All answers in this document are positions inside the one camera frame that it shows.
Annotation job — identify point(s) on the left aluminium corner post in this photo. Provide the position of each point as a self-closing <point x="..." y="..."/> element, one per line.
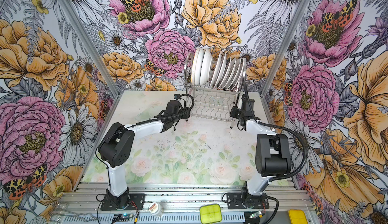
<point x="79" y="28"/>

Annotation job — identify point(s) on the right aluminium corner post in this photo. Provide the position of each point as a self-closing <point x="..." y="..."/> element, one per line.
<point x="294" y="22"/>

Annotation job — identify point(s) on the yellow box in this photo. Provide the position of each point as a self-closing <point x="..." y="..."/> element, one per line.
<point x="297" y="217"/>

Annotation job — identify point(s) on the green circuit board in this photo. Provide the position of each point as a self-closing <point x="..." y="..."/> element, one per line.
<point x="124" y="217"/>

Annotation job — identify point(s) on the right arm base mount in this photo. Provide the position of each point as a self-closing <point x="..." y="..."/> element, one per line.
<point x="244" y="200"/>

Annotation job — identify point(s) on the red floral pattern plate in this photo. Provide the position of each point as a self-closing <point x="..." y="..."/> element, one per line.
<point x="222" y="71"/>

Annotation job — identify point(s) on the yellow rim dotted plate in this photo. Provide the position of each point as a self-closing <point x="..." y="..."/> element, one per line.
<point x="197" y="67"/>

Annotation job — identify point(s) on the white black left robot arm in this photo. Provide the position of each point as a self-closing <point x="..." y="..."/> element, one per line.
<point x="117" y="144"/>

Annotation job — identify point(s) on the round tape roll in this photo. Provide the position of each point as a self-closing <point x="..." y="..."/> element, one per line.
<point x="156" y="209"/>

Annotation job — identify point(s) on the white rear plate stack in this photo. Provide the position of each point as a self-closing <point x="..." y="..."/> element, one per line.
<point x="235" y="74"/>

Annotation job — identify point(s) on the silver wire dish rack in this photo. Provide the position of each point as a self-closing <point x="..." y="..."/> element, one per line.
<point x="213" y="103"/>

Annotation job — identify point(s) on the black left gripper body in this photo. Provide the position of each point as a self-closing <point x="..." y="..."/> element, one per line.
<point x="184" y="117"/>

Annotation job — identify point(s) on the green square box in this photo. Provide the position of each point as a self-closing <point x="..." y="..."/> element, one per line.
<point x="210" y="214"/>

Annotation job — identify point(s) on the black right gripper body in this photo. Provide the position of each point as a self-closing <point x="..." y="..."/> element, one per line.
<point x="236" y="113"/>

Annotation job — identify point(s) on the black geometric pattern plate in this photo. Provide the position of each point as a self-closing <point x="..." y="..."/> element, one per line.
<point x="206" y="67"/>

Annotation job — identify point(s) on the aluminium corner post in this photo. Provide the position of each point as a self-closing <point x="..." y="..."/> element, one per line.
<point x="79" y="28"/>
<point x="294" y="22"/>

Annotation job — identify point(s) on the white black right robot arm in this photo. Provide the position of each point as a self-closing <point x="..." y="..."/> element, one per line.
<point x="272" y="156"/>

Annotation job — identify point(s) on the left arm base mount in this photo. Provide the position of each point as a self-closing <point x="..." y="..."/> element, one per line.
<point x="126" y="201"/>

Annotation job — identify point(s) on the black striped rim plate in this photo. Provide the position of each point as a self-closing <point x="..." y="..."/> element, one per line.
<point x="216" y="70"/>

